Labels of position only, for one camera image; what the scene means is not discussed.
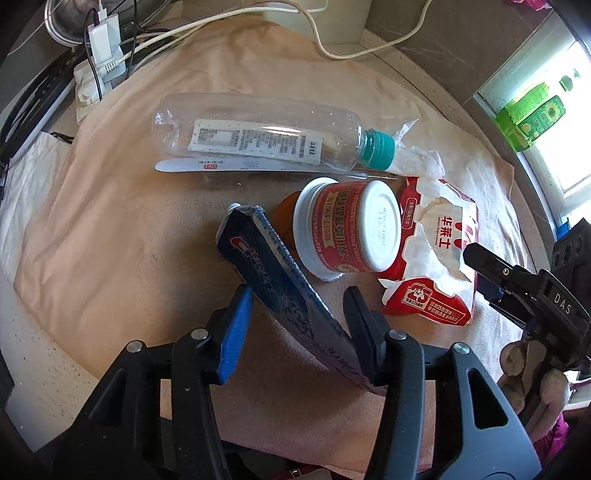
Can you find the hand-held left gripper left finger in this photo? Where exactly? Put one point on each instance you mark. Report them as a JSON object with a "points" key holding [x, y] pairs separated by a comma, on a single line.
{"points": [[235, 332]]}

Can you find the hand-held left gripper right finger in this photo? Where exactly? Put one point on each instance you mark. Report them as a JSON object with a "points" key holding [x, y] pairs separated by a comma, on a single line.
{"points": [[364, 337]]}

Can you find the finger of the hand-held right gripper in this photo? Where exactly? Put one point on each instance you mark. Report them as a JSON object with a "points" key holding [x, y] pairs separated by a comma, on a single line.
{"points": [[501, 300], [489, 263]]}

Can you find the red and white paper bag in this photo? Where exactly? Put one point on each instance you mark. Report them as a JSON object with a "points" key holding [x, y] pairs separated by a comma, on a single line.
{"points": [[425, 300]]}

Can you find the blue toothpaste tube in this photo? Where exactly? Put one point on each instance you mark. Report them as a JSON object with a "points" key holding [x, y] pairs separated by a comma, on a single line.
{"points": [[263, 258]]}

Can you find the person's right hand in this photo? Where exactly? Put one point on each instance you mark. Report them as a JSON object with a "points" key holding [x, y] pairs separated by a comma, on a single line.
{"points": [[512, 364]]}

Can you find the red label white plastic jar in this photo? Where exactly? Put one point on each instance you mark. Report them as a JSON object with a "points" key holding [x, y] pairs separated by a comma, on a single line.
{"points": [[341, 221]]}

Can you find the orange packet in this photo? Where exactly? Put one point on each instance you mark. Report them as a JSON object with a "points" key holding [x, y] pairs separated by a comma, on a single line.
{"points": [[284, 217]]}

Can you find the crumpled white tissue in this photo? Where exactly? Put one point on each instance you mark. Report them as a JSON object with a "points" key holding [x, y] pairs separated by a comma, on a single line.
{"points": [[415, 159]]}

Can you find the beige cloth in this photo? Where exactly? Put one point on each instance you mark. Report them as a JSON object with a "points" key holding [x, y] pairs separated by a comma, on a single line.
{"points": [[115, 230]]}

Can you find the clear plastic bottle teal cap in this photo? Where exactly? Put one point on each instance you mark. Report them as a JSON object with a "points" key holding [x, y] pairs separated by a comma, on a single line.
{"points": [[258, 124]]}

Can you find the white cutting board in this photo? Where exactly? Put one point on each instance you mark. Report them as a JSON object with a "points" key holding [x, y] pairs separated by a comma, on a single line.
{"points": [[314, 9]]}

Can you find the black flat device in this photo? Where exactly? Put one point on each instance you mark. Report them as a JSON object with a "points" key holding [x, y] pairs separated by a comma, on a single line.
{"points": [[32, 97]]}

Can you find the white charger plug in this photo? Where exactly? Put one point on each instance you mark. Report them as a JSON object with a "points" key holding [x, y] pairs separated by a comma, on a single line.
{"points": [[104, 39]]}

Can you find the metal pot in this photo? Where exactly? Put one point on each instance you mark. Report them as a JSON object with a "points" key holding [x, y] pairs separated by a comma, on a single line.
{"points": [[60, 23]]}

